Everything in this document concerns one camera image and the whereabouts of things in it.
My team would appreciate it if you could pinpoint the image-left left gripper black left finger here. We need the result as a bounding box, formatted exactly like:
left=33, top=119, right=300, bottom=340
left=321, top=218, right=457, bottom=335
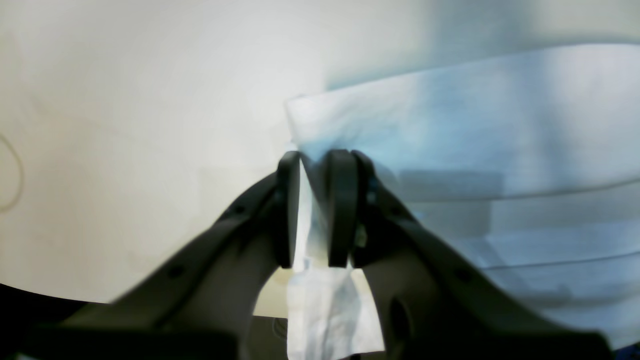
left=20, top=151, right=300, bottom=360

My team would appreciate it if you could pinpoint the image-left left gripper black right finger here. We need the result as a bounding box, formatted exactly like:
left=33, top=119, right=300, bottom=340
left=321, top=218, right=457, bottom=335
left=325, top=149, right=613, bottom=360

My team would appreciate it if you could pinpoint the white printed t-shirt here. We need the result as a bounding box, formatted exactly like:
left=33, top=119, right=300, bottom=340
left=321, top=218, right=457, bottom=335
left=286, top=43, right=639, bottom=349

